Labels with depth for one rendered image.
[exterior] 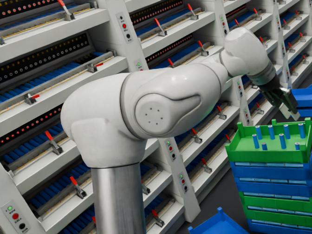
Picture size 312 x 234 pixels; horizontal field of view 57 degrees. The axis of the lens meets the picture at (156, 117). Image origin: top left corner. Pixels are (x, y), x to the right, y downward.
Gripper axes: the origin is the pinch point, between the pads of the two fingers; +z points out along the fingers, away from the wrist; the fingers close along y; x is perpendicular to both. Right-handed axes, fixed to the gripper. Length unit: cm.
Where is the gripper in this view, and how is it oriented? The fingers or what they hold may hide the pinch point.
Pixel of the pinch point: (289, 112)
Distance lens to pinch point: 123.5
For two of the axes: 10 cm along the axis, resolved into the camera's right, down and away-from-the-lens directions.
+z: 6.5, 6.0, 4.6
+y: 4.6, 1.8, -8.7
